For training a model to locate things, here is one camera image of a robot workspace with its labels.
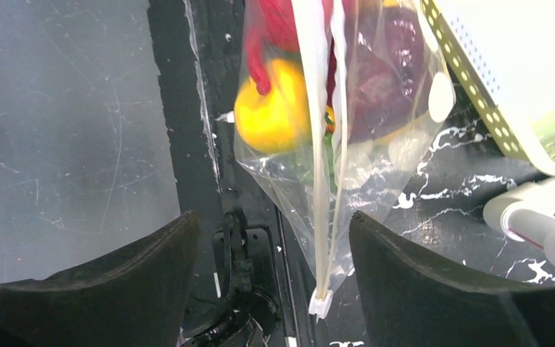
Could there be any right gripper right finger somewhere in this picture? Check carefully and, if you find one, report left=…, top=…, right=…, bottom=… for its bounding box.
left=349, top=212, right=555, bottom=346

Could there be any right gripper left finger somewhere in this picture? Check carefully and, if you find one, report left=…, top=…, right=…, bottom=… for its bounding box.
left=0, top=212, right=201, bottom=346

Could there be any clear polka dot zip bag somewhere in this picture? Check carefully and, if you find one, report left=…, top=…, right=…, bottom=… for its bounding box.
left=235, top=1, right=455, bottom=319

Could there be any purple fake sweet potato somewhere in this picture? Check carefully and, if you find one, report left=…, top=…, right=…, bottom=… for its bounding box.
left=349, top=15, right=425, bottom=143

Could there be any red fake chili pepper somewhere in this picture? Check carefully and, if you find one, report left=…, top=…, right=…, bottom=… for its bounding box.
left=244, top=17, right=271, bottom=95

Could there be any pale green plastic basket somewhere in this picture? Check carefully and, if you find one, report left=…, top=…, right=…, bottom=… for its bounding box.
left=418, top=1, right=555, bottom=176

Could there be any white PVC pipe frame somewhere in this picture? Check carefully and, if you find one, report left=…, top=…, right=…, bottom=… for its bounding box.
left=483, top=176, right=555, bottom=266

